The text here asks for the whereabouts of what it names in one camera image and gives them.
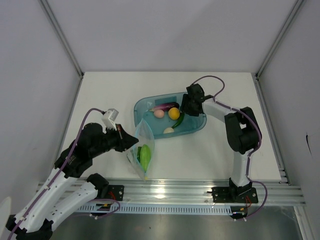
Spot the right aluminium frame post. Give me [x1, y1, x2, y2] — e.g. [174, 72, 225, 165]
[255, 0, 307, 81]

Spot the pink egg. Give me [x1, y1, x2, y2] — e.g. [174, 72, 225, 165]
[153, 109, 165, 119]

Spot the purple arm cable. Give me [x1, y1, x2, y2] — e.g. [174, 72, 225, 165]
[193, 75, 268, 221]
[7, 107, 121, 240]

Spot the dark green chili pepper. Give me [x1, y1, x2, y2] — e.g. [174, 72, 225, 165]
[172, 112, 185, 129]

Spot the clear zip top bag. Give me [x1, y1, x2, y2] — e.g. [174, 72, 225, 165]
[127, 119, 155, 181]

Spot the aluminium mounting rail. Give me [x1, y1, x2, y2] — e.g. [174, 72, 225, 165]
[33, 177, 306, 206]

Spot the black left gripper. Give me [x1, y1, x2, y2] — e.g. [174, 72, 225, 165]
[90, 123, 139, 158]

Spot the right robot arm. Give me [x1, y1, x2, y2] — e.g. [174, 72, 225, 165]
[181, 83, 262, 202]

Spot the light green cucumber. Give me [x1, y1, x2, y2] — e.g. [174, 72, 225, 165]
[140, 144, 152, 172]

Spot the aluminium frame post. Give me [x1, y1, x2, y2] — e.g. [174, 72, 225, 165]
[38, 0, 84, 79]
[255, 0, 307, 81]

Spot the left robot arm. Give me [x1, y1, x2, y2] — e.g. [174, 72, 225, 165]
[5, 123, 139, 240]

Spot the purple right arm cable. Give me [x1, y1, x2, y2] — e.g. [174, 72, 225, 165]
[193, 75, 268, 221]

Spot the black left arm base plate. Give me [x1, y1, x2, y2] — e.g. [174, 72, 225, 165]
[98, 185, 125, 201]

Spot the orange fruit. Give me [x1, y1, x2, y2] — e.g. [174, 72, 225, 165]
[168, 107, 180, 121]

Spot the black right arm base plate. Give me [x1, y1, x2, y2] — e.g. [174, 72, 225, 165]
[206, 186, 259, 204]

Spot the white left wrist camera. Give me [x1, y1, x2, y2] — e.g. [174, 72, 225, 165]
[102, 108, 119, 130]

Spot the left aluminium frame post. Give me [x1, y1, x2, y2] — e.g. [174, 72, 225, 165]
[38, 0, 84, 79]

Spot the blue translucent plastic basin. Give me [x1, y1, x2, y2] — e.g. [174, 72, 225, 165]
[133, 92, 207, 139]

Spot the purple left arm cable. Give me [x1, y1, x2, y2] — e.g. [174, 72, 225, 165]
[7, 107, 121, 240]

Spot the slotted cable duct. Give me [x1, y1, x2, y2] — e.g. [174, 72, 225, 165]
[74, 202, 233, 216]

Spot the purple eggplant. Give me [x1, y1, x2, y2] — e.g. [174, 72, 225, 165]
[149, 102, 180, 112]

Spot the white egg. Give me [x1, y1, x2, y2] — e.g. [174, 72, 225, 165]
[163, 127, 175, 134]

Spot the green bell pepper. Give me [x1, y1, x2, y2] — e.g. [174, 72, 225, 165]
[136, 146, 142, 162]

